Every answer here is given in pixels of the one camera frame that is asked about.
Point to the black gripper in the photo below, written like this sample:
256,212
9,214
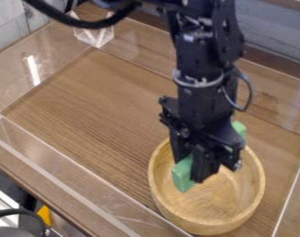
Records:
198,119

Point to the green rectangular block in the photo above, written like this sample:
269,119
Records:
181,170

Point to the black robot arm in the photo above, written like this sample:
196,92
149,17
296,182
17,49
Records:
209,45

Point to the brown wooden bowl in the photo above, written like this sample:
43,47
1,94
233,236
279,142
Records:
216,206

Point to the yellow warning label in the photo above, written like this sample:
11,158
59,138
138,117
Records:
45,213

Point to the clear acrylic corner bracket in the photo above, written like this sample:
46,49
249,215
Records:
95,38

